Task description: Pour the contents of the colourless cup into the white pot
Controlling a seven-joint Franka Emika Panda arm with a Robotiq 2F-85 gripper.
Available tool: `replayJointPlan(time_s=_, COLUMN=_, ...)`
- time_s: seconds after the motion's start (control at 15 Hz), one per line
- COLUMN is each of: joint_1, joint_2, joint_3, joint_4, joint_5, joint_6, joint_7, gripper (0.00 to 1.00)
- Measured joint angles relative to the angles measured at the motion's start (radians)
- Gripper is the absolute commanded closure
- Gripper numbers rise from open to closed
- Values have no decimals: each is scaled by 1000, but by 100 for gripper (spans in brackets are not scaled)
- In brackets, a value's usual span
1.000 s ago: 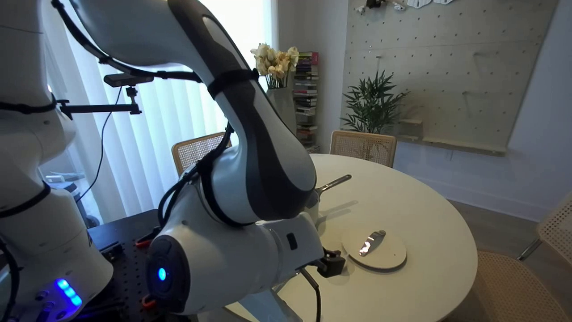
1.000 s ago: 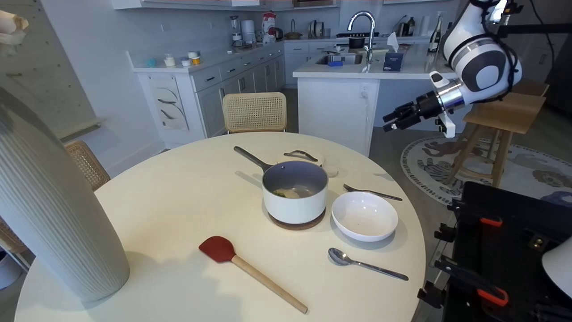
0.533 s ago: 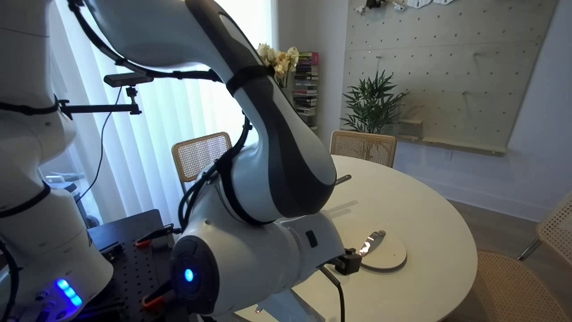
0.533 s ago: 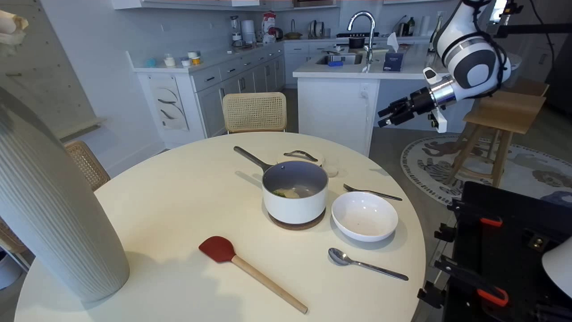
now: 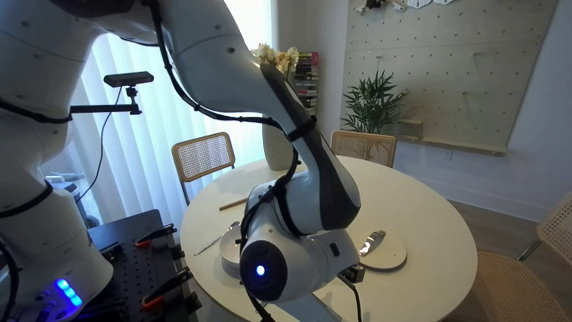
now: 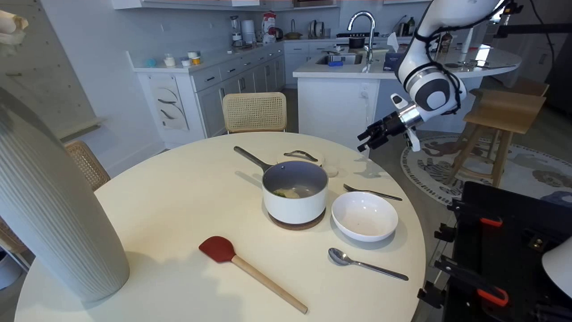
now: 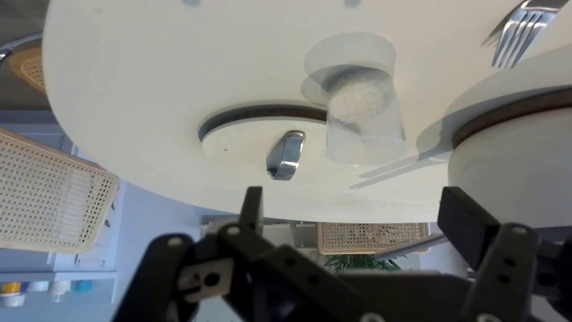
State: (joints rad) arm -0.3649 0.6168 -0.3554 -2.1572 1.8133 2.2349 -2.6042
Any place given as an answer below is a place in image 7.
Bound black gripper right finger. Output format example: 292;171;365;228
436;184;572;322

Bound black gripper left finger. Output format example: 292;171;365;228
113;184;390;322

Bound colourless plastic cup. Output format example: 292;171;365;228
302;31;410;166

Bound teal cup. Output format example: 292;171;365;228
72;278;97;294

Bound beige plate with spoon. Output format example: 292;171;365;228
199;105;336;182

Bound wicker back chair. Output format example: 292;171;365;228
0;33;122;255
317;221;431;257

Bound green potted plant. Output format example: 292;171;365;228
324;253;402;273

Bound silver fork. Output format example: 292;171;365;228
481;0;570;71

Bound white sideboard cabinet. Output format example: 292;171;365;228
0;266;122;322

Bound yellow lidded jar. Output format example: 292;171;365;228
0;280;29;309

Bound white pot with handle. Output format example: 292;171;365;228
445;42;572;228

